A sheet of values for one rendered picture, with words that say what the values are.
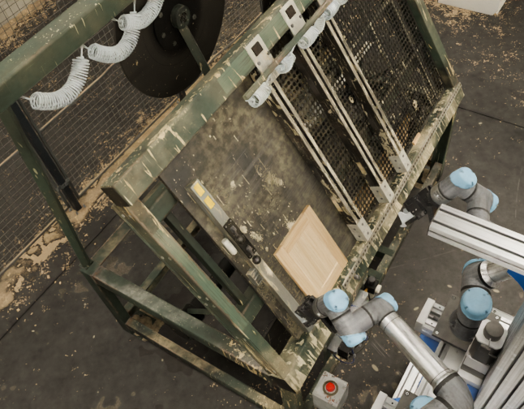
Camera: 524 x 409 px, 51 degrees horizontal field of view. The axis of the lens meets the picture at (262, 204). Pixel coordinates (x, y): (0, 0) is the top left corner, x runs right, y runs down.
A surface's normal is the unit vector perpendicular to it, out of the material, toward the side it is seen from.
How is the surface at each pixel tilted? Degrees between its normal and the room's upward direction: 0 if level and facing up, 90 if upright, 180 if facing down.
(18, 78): 90
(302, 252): 59
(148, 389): 0
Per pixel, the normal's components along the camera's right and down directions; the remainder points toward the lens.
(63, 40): 0.85, 0.36
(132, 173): 0.67, 0.00
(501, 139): -0.11, -0.60
